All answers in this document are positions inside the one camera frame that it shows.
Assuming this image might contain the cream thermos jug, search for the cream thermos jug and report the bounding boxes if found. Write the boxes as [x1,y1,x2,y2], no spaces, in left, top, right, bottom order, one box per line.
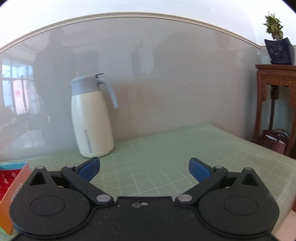
[69,72,119,158]

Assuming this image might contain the green checked tablecloth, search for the green checked tablecloth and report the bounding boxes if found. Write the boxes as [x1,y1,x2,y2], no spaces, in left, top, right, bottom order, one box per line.
[0,121,296,241]

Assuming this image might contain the colourful red-lined cardboard box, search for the colourful red-lined cardboard box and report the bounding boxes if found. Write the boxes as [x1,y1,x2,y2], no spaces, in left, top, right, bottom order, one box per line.
[1,163,32,235]

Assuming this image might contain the dark red bag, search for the dark red bag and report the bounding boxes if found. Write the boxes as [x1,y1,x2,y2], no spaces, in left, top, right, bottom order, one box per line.
[258,128,290,154]

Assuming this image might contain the carved wooden plant stand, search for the carved wooden plant stand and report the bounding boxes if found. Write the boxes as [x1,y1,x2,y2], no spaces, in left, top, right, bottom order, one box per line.
[252,64,296,158]

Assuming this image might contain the dark blue plant pot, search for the dark blue plant pot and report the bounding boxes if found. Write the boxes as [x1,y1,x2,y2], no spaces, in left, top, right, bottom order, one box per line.
[264,38,295,65]

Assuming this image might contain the green potted plant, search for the green potted plant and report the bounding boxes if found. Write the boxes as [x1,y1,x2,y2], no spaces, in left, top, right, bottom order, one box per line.
[264,13,283,41]

